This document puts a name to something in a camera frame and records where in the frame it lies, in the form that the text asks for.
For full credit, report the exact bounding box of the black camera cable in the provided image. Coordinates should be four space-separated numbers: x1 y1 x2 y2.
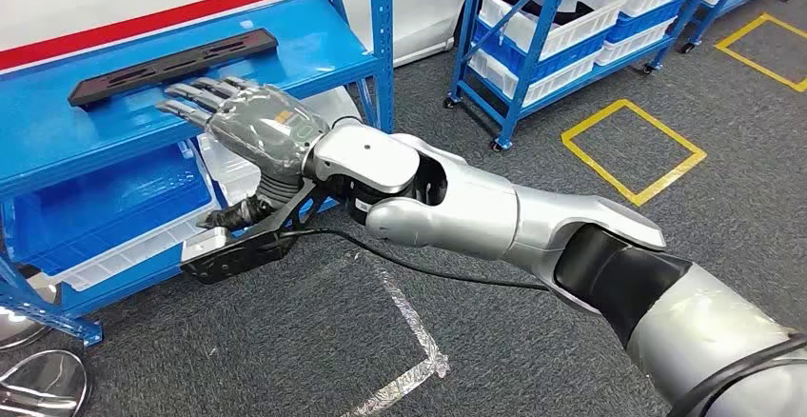
279 227 551 293

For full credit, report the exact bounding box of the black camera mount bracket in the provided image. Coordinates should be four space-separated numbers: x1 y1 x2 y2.
179 180 329 286

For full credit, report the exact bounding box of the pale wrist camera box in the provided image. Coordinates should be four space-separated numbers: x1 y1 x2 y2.
181 228 229 263

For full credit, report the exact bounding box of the yellow floor tape square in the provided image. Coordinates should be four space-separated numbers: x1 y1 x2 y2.
561 98 707 208
715 13 807 93

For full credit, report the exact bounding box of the silver floor tape outline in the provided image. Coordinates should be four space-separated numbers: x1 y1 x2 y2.
277 247 451 417

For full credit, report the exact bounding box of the blue wheeled storage rack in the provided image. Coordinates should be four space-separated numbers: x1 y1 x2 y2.
679 0 807 54
443 0 738 153

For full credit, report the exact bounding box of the blue metal shelf rack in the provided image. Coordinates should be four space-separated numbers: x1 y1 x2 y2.
0 0 397 348

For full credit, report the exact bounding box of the large blue plastic crate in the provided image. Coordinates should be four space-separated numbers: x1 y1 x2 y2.
12 143 219 277

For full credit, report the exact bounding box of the long black plastic part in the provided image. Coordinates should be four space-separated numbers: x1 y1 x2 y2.
67 28 280 110

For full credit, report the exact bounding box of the blue plastic bin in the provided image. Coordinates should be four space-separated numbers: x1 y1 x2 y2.
604 0 694 45
472 19 612 82

